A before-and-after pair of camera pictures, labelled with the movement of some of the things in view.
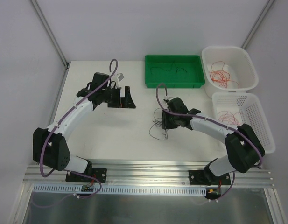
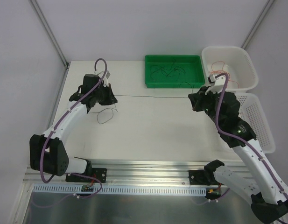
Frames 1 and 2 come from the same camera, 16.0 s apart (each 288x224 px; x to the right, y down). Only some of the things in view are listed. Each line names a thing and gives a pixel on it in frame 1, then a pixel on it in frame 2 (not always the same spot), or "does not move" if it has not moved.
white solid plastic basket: (228, 69) does not move
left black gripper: (122, 97) to (106, 95)
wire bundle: (156, 131) to (146, 96)
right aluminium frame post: (257, 24) does not move
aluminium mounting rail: (151, 171) does not move
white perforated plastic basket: (234, 109) does not move
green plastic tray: (175, 71) does not move
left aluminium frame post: (50, 32) does not move
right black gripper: (169, 119) to (199, 101)
